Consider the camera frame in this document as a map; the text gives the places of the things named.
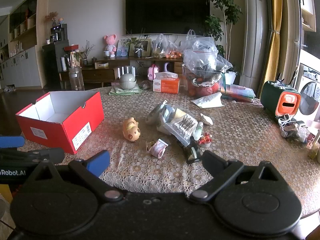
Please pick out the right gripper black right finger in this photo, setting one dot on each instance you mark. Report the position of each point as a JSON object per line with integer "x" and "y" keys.
{"x": 224, "y": 172}

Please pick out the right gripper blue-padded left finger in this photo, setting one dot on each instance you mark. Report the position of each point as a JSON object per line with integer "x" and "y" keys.
{"x": 89, "y": 171}

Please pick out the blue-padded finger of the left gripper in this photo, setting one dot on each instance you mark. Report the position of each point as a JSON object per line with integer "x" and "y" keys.
{"x": 11, "y": 141}

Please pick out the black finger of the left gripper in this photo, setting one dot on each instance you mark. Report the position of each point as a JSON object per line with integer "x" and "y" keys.
{"x": 11, "y": 157}

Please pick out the dark snack packet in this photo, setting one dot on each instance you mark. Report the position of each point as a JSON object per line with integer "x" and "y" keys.
{"x": 192, "y": 153}

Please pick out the red ornament keychain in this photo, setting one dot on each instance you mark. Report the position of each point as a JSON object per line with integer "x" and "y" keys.
{"x": 205, "y": 140}

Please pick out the green white tube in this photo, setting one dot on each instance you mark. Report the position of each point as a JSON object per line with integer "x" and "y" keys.
{"x": 198, "y": 131}

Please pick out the orange pig toy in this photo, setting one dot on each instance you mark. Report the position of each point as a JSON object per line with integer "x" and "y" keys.
{"x": 131, "y": 131}

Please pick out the cotton swab pack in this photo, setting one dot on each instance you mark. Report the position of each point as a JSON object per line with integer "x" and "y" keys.
{"x": 182, "y": 128}

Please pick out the pink patterned small packet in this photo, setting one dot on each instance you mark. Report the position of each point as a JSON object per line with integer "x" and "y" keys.
{"x": 156, "y": 148}

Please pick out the bagged bread slice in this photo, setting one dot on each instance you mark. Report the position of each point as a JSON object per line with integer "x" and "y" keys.
{"x": 179, "y": 114}

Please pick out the red cardboard shoe box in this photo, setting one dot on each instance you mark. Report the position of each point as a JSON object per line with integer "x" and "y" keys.
{"x": 62, "y": 119}

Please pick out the lace tablecloth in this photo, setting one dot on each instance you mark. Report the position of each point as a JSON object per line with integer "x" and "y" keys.
{"x": 242, "y": 131}

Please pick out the stack of coloured folders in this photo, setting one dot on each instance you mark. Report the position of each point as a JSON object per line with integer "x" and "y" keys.
{"x": 237, "y": 93}

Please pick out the folded green cloth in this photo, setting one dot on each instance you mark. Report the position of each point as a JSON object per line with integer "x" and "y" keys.
{"x": 117, "y": 90}

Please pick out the clear glass jar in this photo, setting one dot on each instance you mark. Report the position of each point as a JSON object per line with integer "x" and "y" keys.
{"x": 76, "y": 79}

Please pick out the red basket of fruit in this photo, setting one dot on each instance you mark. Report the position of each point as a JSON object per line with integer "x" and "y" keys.
{"x": 203, "y": 84}

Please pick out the green orange mini appliance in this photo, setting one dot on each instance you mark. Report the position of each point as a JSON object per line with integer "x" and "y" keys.
{"x": 280, "y": 99}

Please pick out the grey-green round ceramic pot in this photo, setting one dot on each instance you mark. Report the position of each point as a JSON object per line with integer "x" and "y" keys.
{"x": 127, "y": 81}

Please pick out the wooden tv cabinet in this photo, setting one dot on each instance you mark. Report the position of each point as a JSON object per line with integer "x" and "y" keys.
{"x": 111, "y": 74}

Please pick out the dark side cabinet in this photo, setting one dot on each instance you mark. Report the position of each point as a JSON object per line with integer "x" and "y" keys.
{"x": 52, "y": 54}

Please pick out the white router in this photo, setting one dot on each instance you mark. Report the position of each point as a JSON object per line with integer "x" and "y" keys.
{"x": 126, "y": 70}

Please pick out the orange tissue box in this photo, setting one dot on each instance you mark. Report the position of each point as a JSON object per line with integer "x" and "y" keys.
{"x": 166, "y": 82}

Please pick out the clear plastic bag pile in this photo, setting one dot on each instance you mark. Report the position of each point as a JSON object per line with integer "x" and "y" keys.
{"x": 201, "y": 56}

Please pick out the purple vase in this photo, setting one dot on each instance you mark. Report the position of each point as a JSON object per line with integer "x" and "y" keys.
{"x": 166, "y": 67}

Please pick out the pink toy suitcase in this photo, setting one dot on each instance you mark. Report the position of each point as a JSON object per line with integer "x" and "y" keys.
{"x": 152, "y": 71}

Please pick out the black coffee machine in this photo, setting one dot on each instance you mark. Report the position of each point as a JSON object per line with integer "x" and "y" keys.
{"x": 59, "y": 33}

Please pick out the pink plush doll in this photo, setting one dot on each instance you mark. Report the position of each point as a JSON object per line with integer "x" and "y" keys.
{"x": 110, "y": 49}

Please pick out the bag of oranges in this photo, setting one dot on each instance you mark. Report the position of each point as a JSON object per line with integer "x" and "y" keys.
{"x": 163, "y": 48}

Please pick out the white standing air conditioner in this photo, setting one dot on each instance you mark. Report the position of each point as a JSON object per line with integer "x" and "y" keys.
{"x": 256, "y": 31}

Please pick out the potted green tree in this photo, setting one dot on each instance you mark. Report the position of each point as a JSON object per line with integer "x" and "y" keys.
{"x": 219, "y": 28}

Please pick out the yellow curtain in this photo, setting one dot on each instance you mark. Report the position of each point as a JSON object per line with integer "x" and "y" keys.
{"x": 275, "y": 9}

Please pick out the picture frame with plant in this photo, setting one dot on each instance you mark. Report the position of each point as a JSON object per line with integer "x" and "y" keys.
{"x": 143, "y": 48}

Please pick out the black wall television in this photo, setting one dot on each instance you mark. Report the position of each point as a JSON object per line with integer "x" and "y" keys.
{"x": 166, "y": 16}

